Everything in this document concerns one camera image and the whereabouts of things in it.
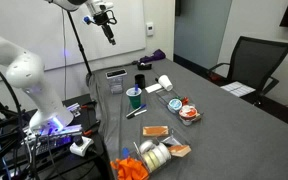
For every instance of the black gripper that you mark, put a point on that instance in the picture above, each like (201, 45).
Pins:
(104, 20)

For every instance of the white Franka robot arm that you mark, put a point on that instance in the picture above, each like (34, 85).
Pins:
(27, 73)

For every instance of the green plastic cup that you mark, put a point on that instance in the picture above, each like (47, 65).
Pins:
(134, 100)

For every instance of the white paper cup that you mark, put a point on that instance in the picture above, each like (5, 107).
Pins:
(165, 82)

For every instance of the white framed tablet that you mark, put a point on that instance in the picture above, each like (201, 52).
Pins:
(116, 73)

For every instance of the purple folded umbrella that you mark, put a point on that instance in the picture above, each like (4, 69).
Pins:
(154, 56)

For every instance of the clear plastic box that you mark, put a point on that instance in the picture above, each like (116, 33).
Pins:
(116, 86)

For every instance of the blue marker pen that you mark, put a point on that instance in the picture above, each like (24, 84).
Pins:
(136, 88)

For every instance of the black binder clip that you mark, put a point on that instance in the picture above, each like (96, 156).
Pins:
(156, 79)

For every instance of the orange black clamp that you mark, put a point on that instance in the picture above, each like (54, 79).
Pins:
(88, 107)
(88, 132)

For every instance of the black marker blue cap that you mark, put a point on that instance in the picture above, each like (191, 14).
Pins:
(136, 110)

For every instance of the clear plastic tray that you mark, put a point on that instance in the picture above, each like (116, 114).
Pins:
(165, 96)

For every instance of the black marker white end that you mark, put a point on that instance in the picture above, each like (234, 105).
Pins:
(138, 113)

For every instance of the teal ribbon spool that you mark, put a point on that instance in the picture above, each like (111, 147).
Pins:
(175, 105)

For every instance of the red gift bow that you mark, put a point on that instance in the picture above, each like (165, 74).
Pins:
(185, 100)

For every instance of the long wooden rubber stamp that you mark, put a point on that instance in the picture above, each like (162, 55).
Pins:
(155, 131)

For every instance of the red ribbon spool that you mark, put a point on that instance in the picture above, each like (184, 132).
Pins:
(187, 112)

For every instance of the red bag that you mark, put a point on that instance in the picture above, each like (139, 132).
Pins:
(214, 77)

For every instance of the white emergency stop box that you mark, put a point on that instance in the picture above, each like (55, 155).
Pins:
(81, 146)

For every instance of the white ribbon spool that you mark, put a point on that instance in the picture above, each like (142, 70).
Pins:
(146, 146)

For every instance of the clear desk organizer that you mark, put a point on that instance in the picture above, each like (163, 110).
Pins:
(177, 140)

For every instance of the white tape roll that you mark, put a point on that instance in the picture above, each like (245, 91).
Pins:
(165, 150)

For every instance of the cream tape roll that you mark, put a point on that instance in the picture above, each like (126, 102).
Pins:
(157, 156)
(149, 161)

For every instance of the short wooden rubber stamp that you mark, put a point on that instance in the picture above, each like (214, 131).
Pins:
(179, 150)

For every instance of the black equipment table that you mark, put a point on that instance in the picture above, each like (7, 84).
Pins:
(74, 168)

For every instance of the black mesh office chair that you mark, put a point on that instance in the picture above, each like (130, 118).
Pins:
(254, 61)

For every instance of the black camera stand pole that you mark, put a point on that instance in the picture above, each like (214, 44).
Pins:
(80, 48)

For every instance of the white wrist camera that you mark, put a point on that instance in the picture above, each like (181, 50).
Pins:
(99, 6)

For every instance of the white wall thermostat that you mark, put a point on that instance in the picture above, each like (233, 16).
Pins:
(150, 29)

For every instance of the white wall whiteboard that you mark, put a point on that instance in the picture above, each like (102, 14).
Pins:
(34, 30)

